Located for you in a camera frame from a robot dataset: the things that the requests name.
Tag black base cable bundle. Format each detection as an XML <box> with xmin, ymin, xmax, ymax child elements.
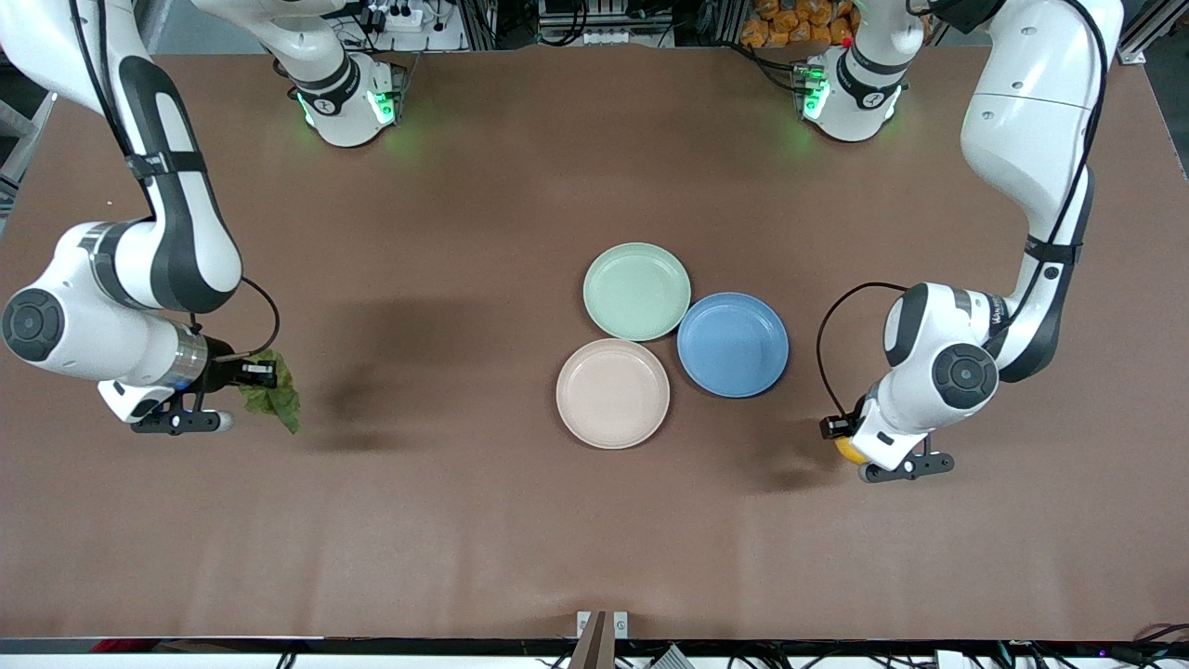
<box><xmin>738</xmin><ymin>42</ymin><xmax>805</xmax><ymax>94</ymax></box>

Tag silver aluminium corner profile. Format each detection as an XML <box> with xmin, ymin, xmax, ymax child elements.
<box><xmin>1119</xmin><ymin>0</ymin><xmax>1173</xmax><ymax>66</ymax></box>

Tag brown camera post with brackets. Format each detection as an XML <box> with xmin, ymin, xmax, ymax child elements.
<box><xmin>568</xmin><ymin>610</ymin><xmax>629</xmax><ymax>669</ymax></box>

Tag black left arm cable strap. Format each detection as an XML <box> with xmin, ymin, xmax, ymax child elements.
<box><xmin>1024</xmin><ymin>236</ymin><xmax>1084</xmax><ymax>268</ymax></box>

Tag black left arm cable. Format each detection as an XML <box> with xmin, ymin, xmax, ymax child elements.
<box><xmin>816</xmin><ymin>0</ymin><xmax>1112</xmax><ymax>425</ymax></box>

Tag black arm cable strap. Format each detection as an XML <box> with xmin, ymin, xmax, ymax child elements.
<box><xmin>124</xmin><ymin>151</ymin><xmax>211</xmax><ymax>179</ymax></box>
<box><xmin>1024</xmin><ymin>236</ymin><xmax>1084</xmax><ymax>268</ymax></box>

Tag pale pink round plate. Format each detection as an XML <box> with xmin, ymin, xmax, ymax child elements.
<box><xmin>555</xmin><ymin>338</ymin><xmax>671</xmax><ymax>451</ymax></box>

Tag blue round plate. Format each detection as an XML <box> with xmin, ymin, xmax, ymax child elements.
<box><xmin>676</xmin><ymin>293</ymin><xmax>790</xmax><ymax>399</ymax></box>

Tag pale green round plate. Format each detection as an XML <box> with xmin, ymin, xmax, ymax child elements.
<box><xmin>583</xmin><ymin>243</ymin><xmax>692</xmax><ymax>342</ymax></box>

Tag green lettuce leaf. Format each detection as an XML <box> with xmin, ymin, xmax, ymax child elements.
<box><xmin>238</xmin><ymin>350</ymin><xmax>303</xmax><ymax>436</ymax></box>

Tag black right arm cable strap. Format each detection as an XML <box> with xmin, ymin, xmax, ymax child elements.
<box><xmin>124</xmin><ymin>151</ymin><xmax>211</xmax><ymax>179</ymax></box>

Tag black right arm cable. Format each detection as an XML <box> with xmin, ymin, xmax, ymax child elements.
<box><xmin>65</xmin><ymin>0</ymin><xmax>281</xmax><ymax>361</ymax></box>

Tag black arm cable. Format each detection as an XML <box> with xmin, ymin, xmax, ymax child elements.
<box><xmin>816</xmin><ymin>0</ymin><xmax>1112</xmax><ymax>425</ymax></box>
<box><xmin>65</xmin><ymin>0</ymin><xmax>281</xmax><ymax>361</ymax></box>

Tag silver aluminium frame profile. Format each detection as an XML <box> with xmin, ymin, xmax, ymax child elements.
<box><xmin>0</xmin><ymin>91</ymin><xmax>59</xmax><ymax>219</ymax></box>

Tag bag of orange items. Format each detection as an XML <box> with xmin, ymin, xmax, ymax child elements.
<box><xmin>740</xmin><ymin>0</ymin><xmax>860</xmax><ymax>49</ymax></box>

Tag white power strip with plugs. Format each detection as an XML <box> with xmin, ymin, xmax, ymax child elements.
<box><xmin>360</xmin><ymin>2</ymin><xmax>425</xmax><ymax>34</ymax></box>

